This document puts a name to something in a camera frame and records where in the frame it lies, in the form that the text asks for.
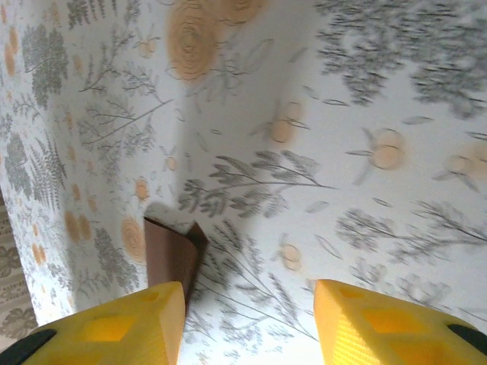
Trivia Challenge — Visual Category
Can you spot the floral patterned table cover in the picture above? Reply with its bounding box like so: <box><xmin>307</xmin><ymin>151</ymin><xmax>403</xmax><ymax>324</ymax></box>
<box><xmin>0</xmin><ymin>0</ymin><xmax>487</xmax><ymax>365</ymax></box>

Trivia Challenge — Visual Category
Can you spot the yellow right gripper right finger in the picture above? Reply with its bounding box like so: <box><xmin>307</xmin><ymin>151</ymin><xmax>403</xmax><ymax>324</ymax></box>
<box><xmin>313</xmin><ymin>278</ymin><xmax>487</xmax><ymax>365</ymax></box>

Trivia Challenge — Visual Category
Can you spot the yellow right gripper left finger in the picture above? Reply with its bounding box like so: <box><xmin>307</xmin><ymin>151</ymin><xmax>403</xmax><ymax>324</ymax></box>
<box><xmin>0</xmin><ymin>280</ymin><xmax>186</xmax><ymax>365</ymax></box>

